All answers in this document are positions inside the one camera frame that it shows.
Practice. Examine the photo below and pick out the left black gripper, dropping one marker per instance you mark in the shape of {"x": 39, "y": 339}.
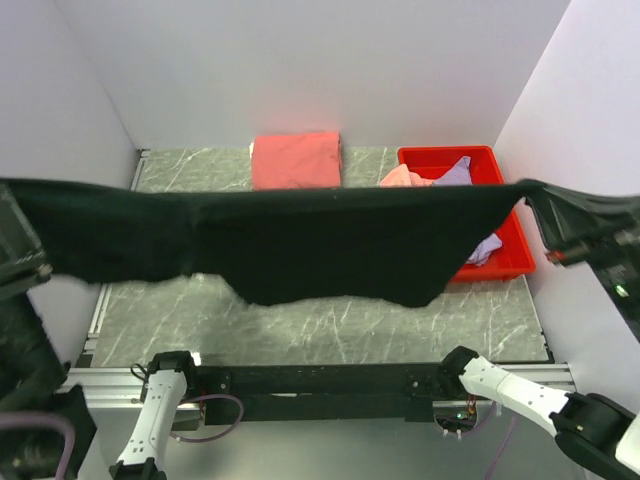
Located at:
{"x": 18, "y": 248}

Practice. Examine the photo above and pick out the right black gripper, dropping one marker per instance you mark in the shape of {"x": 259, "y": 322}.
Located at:
{"x": 575, "y": 221}

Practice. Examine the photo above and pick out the black t shirt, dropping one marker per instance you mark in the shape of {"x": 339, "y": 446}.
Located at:
{"x": 271, "y": 247}

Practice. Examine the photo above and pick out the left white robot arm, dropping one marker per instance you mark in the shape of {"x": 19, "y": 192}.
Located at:
{"x": 47, "y": 434}

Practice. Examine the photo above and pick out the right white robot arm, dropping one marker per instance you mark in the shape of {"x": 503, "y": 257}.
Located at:
{"x": 592, "y": 430}

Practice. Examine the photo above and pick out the red plastic bin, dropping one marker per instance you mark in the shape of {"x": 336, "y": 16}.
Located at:
{"x": 483, "y": 208}

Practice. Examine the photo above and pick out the crumpled lavender t shirt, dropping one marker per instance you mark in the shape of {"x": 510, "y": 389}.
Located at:
{"x": 459, "y": 175}

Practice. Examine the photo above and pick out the crumpled salmon t shirt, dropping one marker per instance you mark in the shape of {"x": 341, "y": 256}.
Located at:
{"x": 401, "y": 176}

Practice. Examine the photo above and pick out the folded pink t shirt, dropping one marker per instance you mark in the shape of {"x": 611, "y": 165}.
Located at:
{"x": 296, "y": 161}

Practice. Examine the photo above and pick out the aluminium frame rail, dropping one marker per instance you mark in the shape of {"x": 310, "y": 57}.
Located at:
{"x": 117, "y": 388}

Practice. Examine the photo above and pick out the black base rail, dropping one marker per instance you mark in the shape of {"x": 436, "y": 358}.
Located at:
{"x": 330, "y": 392}

